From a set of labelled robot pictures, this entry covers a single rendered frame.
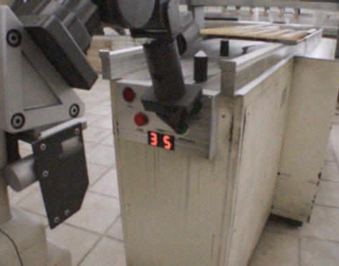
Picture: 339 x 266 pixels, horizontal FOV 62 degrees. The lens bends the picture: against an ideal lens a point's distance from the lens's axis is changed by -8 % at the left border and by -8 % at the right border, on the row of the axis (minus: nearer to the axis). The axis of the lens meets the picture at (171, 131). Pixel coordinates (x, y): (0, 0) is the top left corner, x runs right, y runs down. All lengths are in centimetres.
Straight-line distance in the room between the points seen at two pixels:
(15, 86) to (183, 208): 57
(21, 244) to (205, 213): 42
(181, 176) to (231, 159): 14
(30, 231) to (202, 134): 37
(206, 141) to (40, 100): 38
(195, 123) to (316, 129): 79
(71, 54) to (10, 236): 34
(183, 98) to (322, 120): 85
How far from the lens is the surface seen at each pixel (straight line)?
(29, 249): 55
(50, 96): 32
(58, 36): 28
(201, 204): 73
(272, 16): 403
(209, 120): 59
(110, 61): 70
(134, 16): 37
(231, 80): 56
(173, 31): 47
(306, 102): 129
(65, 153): 50
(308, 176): 140
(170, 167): 72
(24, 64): 30
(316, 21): 398
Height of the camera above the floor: 99
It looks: 23 degrees down
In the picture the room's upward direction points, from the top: straight up
